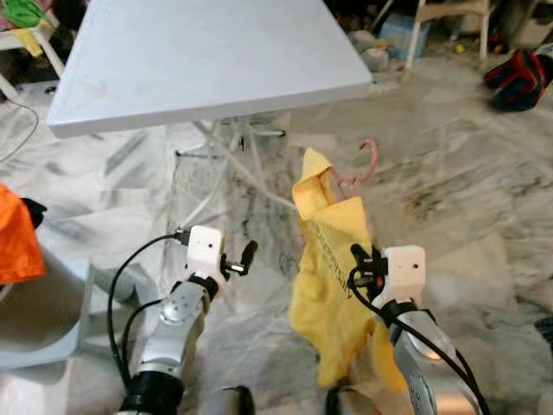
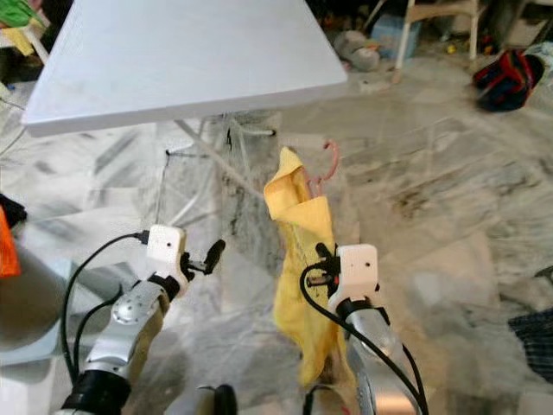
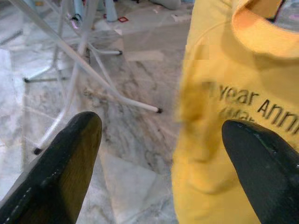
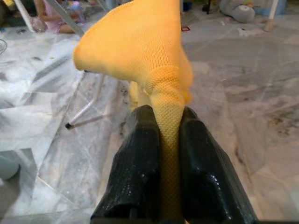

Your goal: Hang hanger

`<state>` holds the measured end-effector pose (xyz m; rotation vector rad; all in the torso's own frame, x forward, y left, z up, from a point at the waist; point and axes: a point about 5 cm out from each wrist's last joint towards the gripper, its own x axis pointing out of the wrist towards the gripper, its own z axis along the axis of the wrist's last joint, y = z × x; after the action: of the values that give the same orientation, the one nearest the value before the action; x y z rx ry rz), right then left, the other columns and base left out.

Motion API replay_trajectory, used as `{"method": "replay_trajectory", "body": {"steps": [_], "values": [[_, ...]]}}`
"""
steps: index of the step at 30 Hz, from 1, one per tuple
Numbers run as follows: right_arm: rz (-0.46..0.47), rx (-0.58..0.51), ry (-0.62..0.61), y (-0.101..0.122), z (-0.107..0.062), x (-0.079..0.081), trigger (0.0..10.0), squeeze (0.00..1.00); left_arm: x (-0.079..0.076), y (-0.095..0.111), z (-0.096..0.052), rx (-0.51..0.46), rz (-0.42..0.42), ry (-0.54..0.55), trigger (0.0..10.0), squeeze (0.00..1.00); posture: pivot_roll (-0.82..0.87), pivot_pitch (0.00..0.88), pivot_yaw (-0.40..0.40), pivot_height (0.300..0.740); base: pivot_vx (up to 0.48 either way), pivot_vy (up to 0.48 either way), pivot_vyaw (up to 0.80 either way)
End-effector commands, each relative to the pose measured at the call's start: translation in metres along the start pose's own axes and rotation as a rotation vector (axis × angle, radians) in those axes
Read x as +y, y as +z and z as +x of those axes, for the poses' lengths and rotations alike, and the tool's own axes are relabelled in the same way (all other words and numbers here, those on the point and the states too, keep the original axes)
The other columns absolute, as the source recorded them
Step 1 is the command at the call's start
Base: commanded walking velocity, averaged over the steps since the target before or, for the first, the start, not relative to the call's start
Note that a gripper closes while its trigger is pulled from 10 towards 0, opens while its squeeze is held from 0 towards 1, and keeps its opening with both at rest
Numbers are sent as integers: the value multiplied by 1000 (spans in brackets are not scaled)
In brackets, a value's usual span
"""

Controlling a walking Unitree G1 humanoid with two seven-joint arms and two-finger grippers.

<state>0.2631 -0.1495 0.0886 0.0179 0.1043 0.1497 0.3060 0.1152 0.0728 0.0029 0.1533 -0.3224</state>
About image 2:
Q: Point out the yellow shirt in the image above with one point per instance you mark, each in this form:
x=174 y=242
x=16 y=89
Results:
x=298 y=285

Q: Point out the red plastic hanger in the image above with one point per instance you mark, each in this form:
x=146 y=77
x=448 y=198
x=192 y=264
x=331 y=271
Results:
x=334 y=160

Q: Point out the orange shirt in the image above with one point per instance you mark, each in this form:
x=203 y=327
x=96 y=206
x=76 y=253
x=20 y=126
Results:
x=9 y=246

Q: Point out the robot right leg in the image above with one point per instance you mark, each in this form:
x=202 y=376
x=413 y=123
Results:
x=324 y=405

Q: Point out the robot leg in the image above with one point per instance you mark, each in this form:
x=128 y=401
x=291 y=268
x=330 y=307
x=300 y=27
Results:
x=324 y=405
x=216 y=402

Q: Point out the robot left leg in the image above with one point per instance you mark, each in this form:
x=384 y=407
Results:
x=216 y=402

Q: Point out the grey laundry basin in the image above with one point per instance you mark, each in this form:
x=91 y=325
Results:
x=30 y=298

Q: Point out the grey stuffed toy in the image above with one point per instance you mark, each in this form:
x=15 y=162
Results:
x=359 y=54

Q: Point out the white folding table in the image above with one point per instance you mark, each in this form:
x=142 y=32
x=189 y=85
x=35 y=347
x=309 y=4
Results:
x=190 y=52

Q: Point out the dark checked cloth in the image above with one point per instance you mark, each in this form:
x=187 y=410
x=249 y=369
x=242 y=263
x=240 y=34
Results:
x=531 y=346

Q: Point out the light blue box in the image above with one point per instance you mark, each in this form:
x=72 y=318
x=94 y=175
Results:
x=393 y=36

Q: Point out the red and navy backpack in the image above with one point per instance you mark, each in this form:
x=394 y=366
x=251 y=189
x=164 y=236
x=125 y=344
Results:
x=508 y=82

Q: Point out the small yellow cloth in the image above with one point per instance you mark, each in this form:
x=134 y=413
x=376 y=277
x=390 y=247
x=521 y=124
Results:
x=20 y=41

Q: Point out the small white side table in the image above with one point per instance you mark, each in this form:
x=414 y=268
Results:
x=22 y=36

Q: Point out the green cloth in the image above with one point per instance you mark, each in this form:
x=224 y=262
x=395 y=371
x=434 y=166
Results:
x=17 y=13

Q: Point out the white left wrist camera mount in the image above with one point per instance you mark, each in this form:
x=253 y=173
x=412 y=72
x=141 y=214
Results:
x=166 y=249

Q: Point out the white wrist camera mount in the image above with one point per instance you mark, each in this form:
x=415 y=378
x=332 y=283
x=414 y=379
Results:
x=359 y=270
x=166 y=249

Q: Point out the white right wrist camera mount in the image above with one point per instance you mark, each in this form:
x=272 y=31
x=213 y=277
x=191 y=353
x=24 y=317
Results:
x=359 y=270

